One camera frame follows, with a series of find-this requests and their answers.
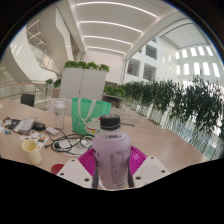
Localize row of leafy green trees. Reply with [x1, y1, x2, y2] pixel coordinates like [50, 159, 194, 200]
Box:
[118, 76, 224, 158]

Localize tall white cabinet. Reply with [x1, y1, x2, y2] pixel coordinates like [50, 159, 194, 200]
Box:
[59, 67, 108, 102]

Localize black power brick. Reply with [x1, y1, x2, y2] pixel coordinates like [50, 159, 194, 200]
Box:
[32, 121, 47, 132]

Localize black tablet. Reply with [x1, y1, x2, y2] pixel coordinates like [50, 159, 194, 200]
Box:
[7, 119, 22, 131]

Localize wooden shelf with green plants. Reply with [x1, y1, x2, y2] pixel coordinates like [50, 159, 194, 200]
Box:
[102, 84, 127, 108]

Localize purple drink bottle black cap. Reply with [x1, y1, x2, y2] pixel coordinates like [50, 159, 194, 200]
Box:
[92, 113, 132, 190]

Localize green shrubs in planter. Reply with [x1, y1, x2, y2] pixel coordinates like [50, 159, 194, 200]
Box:
[63, 60, 111, 73]

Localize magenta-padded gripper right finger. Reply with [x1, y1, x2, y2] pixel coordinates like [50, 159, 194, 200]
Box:
[126, 145, 170, 189]

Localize pale yellow mug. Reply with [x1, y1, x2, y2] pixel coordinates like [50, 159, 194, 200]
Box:
[21, 139, 43, 165]

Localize colourful sticker sheet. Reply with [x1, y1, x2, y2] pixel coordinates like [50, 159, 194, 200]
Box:
[19, 130, 50, 150]

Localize ceiling light strips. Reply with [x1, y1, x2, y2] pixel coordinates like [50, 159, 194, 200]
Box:
[74, 0, 158, 56]

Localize black office chair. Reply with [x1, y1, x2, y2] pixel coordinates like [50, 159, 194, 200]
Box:
[20, 93, 36, 108]

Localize flat round red coaster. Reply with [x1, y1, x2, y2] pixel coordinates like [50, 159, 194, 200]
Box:
[50, 163, 65, 175]

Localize white chair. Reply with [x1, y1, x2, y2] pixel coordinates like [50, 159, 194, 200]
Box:
[46, 97, 74, 118]

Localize small potted green plants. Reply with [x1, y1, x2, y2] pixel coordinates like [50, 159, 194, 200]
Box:
[44, 78, 63, 99]

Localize tangled black cables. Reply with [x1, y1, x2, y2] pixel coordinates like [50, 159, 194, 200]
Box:
[44, 132, 95, 155]

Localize clear plastic tumbler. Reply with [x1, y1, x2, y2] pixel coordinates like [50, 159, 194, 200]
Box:
[53, 99, 67, 130]

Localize green tote bag cat print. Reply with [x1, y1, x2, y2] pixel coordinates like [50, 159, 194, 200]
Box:
[71, 97, 113, 137]

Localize white charger block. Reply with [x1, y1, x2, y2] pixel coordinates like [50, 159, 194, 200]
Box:
[45, 126, 61, 136]

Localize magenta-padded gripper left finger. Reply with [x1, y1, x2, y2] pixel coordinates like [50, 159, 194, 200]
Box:
[56, 148, 100, 190]

